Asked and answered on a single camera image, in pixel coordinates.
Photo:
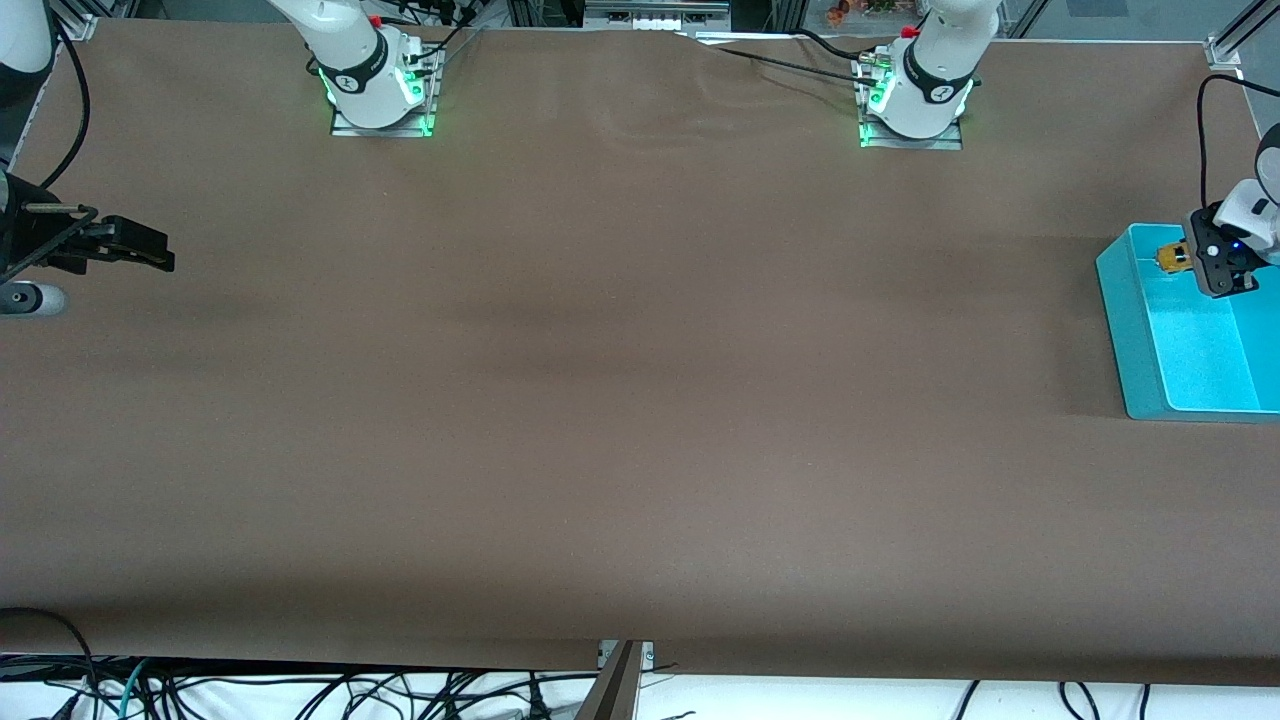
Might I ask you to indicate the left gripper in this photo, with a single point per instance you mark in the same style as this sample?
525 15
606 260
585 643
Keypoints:
1179 252

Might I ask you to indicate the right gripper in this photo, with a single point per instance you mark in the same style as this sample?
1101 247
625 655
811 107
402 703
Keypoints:
22 232

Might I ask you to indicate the yellow beetle toy car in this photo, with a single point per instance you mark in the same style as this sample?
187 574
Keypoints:
1167 258

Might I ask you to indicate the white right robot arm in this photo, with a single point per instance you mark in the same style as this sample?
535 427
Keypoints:
355 60

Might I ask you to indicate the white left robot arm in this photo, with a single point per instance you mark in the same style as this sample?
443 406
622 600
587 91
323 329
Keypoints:
935 60

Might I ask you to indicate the teal plastic bin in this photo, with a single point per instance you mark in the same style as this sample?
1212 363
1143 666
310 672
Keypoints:
1190 370

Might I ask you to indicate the orange background objects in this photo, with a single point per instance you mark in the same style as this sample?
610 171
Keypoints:
840 12

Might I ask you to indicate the grey power strip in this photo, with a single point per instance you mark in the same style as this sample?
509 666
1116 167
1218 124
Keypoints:
660 22

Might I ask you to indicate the aluminium frame corner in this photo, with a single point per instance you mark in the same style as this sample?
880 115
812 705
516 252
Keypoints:
1222 52
78 20

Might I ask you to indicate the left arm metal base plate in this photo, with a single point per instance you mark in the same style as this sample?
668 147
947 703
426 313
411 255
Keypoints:
940 143

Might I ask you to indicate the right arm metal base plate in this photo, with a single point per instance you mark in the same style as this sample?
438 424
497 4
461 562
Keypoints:
400 131

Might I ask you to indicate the metal table edge bracket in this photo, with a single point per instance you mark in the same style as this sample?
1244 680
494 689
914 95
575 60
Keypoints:
615 690

